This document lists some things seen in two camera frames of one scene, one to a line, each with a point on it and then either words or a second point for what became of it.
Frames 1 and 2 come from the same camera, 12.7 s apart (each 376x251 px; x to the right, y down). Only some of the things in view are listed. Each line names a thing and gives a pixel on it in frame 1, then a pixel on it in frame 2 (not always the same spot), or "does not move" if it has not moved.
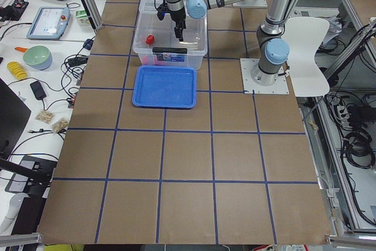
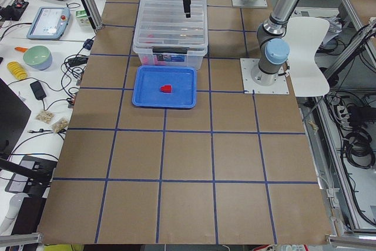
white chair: (305, 35) does not move
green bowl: (39, 57) does not move
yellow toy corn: (17, 70) does not move
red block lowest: (150, 39) -> (165, 89)
